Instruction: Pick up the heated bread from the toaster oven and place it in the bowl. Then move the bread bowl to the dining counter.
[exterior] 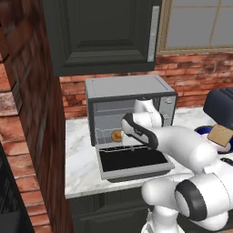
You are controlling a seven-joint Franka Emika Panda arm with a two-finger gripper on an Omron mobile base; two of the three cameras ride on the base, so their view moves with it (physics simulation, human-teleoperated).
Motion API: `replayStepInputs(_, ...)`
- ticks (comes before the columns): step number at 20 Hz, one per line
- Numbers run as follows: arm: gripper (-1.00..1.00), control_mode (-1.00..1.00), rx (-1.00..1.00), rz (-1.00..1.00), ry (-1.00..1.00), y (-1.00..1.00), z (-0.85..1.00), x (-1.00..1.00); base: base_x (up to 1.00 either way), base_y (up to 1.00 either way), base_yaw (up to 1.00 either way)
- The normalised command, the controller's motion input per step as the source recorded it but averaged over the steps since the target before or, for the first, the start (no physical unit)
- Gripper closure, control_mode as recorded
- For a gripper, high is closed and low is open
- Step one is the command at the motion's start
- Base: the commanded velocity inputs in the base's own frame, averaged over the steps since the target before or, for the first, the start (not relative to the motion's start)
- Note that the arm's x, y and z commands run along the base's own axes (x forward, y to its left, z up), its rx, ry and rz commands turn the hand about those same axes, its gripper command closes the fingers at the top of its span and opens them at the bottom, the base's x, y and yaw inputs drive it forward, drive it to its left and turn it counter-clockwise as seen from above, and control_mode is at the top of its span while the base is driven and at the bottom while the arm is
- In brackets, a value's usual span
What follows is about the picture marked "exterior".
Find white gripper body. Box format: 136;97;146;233
121;130;136;147

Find round golden bread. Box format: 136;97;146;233
110;130;123;143

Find grey toaster oven door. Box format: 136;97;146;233
95;143;176;183

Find grey toaster oven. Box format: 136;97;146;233
85;75;179;147

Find blue bowl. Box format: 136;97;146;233
194;125;233;154

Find tan bread slice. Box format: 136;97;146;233
207;123;233;147

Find dark blue toaster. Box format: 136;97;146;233
202;86;233;130

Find dark lower cupboard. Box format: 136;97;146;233
67;187;157;233

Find dark upper cupboard door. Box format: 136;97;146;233
42;0;163;77

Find black appliance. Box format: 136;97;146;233
0;145;35;233

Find beige framed window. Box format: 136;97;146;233
157;0;233;56

